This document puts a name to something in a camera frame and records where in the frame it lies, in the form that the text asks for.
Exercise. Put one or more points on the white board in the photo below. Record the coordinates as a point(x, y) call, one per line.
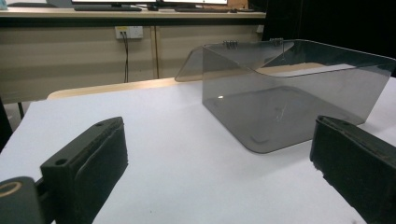
point(174, 140)

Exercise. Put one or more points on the black curtain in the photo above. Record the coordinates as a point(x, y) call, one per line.
point(327, 21)
point(3, 127)

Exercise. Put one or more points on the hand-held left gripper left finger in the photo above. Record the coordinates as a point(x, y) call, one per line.
point(87, 165)

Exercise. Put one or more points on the white wall outlet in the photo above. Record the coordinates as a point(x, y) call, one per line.
point(134, 32)

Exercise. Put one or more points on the smoky transparent hinged box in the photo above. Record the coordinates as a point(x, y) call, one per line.
point(280, 102)

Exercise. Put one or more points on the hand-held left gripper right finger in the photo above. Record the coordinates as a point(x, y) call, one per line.
point(361, 168)

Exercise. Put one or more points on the black monitor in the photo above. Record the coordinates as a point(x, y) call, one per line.
point(112, 2)
point(193, 1)

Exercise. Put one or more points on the black keyboard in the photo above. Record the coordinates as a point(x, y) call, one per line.
point(202, 10)
point(107, 8)

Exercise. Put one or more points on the beige background desk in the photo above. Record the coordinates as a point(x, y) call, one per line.
point(62, 59)

